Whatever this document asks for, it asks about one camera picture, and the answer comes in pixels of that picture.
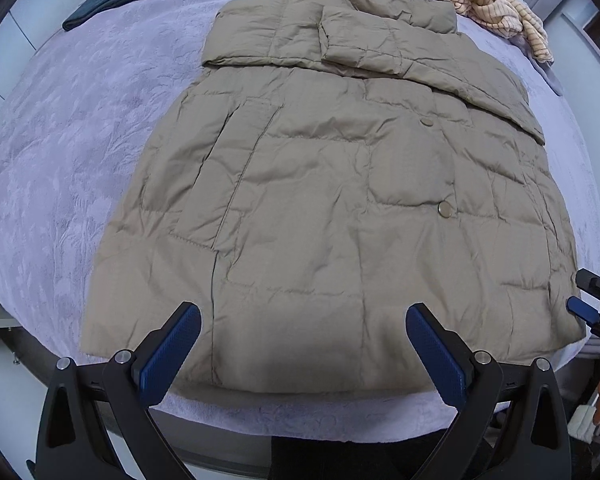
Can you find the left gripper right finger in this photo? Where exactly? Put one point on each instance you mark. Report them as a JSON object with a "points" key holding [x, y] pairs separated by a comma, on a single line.
{"points": [[450, 364]]}

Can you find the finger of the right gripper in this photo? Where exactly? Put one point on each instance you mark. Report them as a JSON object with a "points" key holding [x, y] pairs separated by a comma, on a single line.
{"points": [[589, 282], [582, 310]]}

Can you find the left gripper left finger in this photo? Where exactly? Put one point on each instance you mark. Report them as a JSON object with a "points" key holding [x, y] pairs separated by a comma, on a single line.
{"points": [[162, 352]]}

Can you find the beige puffer jacket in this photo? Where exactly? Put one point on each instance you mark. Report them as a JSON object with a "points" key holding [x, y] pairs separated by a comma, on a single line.
{"points": [[335, 162]]}

